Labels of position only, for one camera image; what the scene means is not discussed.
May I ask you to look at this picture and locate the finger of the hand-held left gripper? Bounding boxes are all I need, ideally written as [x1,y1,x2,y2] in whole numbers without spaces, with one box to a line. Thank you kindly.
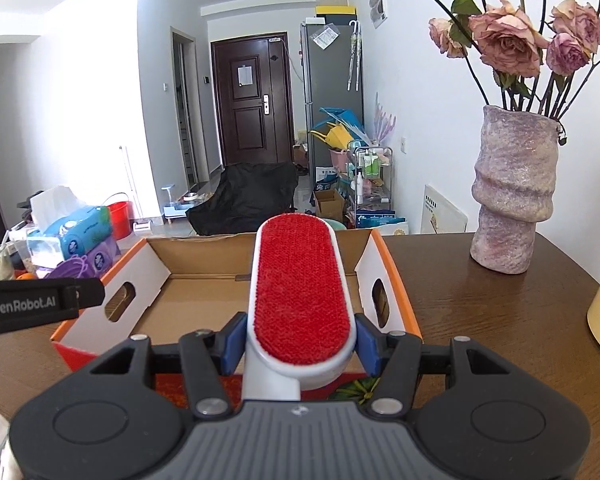
[62,277,106,318]

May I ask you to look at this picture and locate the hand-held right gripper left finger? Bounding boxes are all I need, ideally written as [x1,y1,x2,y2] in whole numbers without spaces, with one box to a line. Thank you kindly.
[87,312,248,420]

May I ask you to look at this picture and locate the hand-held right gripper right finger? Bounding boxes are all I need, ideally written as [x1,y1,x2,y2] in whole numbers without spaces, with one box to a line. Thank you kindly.
[352,312,512,418]

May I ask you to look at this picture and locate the orange cardboard box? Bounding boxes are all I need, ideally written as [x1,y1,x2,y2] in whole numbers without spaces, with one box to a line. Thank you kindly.
[50,227,423,403]

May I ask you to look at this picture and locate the red lint brush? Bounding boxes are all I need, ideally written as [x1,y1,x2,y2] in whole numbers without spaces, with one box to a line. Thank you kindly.
[240,212,357,403]

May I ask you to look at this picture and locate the purple tissue pack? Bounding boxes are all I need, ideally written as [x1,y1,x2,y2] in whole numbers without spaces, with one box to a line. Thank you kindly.
[42,237,120,281]

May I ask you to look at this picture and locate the clear plastic food container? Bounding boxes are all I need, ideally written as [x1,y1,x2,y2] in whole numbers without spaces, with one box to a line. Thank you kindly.
[7,227,46,273]

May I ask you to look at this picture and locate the blue tissue pack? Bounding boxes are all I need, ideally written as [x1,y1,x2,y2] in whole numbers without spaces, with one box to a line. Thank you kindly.
[26,185,113,266]

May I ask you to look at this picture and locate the red bucket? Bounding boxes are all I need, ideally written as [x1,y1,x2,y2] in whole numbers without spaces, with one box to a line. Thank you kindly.
[105,201,131,240]

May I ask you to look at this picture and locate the white pet feeder stand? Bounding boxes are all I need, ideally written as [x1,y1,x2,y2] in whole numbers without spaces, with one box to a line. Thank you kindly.
[161,185,201,221]

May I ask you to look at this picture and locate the blue white bag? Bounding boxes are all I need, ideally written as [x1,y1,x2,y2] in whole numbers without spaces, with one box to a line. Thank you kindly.
[355,210,408,236]

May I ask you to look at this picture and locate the small brown cardboard box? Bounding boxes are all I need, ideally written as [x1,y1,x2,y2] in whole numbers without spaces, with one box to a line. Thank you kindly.
[313,189,346,223]

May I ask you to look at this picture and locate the metal rack trolley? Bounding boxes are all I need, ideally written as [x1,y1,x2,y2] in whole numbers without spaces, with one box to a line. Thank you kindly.
[346,141,395,226]

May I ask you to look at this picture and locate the pink bucket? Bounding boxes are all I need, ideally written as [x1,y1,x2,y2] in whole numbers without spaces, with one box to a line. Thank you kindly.
[328,147,356,173]

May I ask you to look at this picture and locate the pink textured vase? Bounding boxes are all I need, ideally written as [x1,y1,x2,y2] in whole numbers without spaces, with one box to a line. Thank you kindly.
[470,105,567,275]

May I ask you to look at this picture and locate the blue clothes hangers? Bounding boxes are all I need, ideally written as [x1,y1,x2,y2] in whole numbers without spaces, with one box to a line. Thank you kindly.
[320,106,363,131]

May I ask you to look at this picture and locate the dark wooden door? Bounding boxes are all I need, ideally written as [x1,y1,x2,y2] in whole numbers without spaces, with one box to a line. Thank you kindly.
[211,32,295,167]

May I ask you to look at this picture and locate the grey refrigerator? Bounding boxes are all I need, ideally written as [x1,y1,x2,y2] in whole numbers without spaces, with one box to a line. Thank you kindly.
[300,20,365,171]

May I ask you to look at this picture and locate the hanging folded umbrellas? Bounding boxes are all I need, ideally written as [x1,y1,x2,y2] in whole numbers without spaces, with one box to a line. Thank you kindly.
[347,20,363,92]

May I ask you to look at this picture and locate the yellow flat box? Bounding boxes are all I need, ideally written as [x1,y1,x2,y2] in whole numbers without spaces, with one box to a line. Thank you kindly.
[316,5,357,20]

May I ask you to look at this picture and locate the dried rose bouquet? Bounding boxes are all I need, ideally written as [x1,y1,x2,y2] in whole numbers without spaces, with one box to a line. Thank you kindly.
[314,0,600,121]

